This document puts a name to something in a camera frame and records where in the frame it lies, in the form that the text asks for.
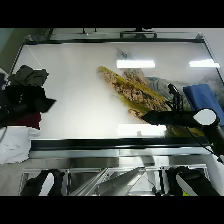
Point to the white garment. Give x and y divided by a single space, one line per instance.
15 143

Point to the dark red garment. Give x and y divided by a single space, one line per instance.
30 120

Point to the silver frame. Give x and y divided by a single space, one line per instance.
110 181

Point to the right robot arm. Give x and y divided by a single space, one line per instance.
206 117

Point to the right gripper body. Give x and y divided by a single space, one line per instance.
171 118

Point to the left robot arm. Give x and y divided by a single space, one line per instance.
36 185

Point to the grey garment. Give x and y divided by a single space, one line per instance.
28 76

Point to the black garment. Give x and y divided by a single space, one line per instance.
26 100

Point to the blue garment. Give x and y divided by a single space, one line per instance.
203 98

